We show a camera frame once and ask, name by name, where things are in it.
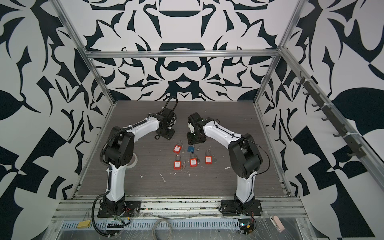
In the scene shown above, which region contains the blue padlock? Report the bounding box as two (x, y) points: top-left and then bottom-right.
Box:
(188, 146), (195, 153)

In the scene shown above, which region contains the red padlock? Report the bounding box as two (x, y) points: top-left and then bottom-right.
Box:
(173, 141), (183, 154)
(190, 153), (198, 167)
(205, 150), (213, 165)
(174, 155), (182, 170)

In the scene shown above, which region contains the red padlock front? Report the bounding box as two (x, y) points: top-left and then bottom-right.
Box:
(174, 155), (182, 170)

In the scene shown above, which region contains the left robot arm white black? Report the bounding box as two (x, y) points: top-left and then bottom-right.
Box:
(91, 105), (177, 238)

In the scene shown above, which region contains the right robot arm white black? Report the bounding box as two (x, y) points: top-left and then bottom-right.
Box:
(187, 113), (263, 209)

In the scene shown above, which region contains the tape roll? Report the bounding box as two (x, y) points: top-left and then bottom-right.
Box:
(131, 153), (138, 168)

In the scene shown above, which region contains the small circuit board right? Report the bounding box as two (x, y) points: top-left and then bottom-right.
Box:
(239, 219), (257, 235)

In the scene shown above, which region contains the pink white clip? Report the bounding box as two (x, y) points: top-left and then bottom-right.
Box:
(270, 215), (285, 233)

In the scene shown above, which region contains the yellow connector block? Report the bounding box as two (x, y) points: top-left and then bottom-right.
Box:
(77, 220), (92, 229)

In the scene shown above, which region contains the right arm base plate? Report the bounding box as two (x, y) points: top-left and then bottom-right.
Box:
(219, 199), (263, 216)

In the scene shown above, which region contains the white slotted cable duct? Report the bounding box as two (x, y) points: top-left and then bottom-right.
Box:
(58, 218), (241, 231)

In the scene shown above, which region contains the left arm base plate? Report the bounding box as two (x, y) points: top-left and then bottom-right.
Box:
(97, 200), (142, 218)

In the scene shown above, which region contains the aluminium frame crossbar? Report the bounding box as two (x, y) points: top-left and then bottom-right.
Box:
(85, 50), (278, 59)

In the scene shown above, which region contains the coiled grey cable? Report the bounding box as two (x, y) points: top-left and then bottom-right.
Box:
(151, 218), (174, 240)

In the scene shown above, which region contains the grey hook rail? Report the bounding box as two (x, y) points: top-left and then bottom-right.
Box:
(297, 72), (367, 159)

